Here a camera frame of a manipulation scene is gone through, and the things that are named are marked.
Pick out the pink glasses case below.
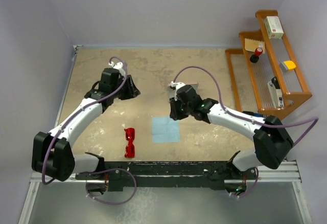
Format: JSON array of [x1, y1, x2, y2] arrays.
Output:
[[169, 83, 199, 104]]

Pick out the blue cleaning cloth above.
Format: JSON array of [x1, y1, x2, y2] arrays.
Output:
[[151, 117, 180, 143]]

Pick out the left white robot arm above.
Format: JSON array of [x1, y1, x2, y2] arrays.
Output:
[[32, 62, 140, 182]]

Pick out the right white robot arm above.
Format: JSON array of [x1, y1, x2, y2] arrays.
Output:
[[169, 82, 294, 178]]

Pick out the red sunglasses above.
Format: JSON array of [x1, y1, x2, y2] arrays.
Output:
[[124, 127, 135, 158]]

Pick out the blue small object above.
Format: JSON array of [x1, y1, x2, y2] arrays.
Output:
[[242, 111, 267, 118]]

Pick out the red black stamp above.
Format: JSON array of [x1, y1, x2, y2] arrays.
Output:
[[250, 48, 263, 63]]

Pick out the wooden tiered shelf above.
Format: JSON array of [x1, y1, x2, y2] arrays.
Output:
[[225, 10, 312, 119]]

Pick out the tan paper packet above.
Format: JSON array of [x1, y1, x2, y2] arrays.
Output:
[[244, 38, 265, 53]]

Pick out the white black device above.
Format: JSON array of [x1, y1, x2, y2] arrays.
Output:
[[267, 77, 285, 108]]

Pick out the yellow grey sponge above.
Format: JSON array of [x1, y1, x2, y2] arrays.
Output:
[[279, 60, 296, 73]]

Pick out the white red box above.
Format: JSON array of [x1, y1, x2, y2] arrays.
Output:
[[264, 16, 284, 39]]

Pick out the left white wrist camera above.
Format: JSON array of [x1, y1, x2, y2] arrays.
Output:
[[108, 61, 127, 77]]

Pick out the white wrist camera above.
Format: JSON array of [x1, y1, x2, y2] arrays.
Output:
[[108, 61, 127, 77], [168, 81, 185, 99]]

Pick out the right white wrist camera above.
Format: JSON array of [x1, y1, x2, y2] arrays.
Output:
[[168, 81, 185, 99]]

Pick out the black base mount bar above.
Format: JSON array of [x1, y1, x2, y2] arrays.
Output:
[[76, 161, 256, 192]]

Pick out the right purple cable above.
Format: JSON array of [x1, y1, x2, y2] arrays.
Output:
[[173, 66, 319, 198]]

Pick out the aluminium frame rail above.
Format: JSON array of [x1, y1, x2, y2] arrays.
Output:
[[19, 161, 313, 223]]

